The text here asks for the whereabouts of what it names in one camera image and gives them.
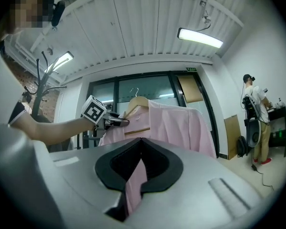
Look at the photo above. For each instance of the person's shirt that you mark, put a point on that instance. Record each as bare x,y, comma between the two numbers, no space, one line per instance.
4,85

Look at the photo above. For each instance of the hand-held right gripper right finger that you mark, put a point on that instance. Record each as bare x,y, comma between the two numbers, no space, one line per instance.
193,192

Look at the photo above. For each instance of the leaning cardboard sheet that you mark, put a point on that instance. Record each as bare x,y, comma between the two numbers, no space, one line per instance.
232,137

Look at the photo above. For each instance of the cardboard sheet on door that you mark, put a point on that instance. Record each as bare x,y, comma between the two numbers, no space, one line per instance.
190,89

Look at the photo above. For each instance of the white shell backpack device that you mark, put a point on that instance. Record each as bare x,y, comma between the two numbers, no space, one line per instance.
253,133

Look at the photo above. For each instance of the person's left forearm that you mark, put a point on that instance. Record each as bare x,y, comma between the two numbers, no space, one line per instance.
62,130

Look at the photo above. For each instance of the round smoke detector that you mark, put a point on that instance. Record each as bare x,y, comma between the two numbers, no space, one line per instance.
49,49

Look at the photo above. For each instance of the black coat rack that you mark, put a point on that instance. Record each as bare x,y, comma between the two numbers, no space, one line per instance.
37,92

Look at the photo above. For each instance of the person's head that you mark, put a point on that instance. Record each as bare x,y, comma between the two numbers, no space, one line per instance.
28,8

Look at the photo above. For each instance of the pink shirt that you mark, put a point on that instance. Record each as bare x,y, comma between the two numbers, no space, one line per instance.
176,128

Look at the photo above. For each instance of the black-framed glass partition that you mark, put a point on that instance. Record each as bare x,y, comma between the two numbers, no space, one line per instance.
157,87

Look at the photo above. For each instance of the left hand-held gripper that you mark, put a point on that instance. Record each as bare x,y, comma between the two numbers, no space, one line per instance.
94,110

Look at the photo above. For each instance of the wooden clothes hanger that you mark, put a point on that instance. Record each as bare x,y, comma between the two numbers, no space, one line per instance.
135,102

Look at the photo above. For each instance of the black head-worn camera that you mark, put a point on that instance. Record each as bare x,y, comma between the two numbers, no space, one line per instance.
58,12

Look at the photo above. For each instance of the long ceiling light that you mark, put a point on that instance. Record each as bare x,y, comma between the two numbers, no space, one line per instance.
200,37
62,59

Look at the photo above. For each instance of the black shelf unit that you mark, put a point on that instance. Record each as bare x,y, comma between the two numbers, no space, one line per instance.
278,114

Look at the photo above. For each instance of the green exit sign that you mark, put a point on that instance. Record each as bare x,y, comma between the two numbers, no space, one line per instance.
191,69

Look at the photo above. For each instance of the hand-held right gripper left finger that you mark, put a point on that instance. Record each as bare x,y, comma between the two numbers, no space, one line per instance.
62,187

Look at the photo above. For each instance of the black backpack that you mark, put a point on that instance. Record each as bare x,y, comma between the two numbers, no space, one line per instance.
242,147

